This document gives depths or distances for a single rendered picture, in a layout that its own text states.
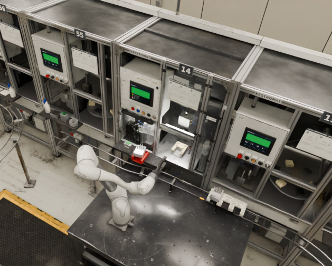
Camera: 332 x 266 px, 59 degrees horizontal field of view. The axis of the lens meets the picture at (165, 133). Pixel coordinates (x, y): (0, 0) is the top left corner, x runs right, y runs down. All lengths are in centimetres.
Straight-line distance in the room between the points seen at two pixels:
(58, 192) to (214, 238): 210
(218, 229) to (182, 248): 40
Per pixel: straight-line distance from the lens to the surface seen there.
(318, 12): 575
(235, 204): 294
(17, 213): 399
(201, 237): 290
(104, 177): 236
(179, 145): 317
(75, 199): 394
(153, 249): 278
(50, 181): 418
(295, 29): 585
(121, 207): 268
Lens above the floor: 318
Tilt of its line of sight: 42 degrees down
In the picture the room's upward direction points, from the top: 7 degrees clockwise
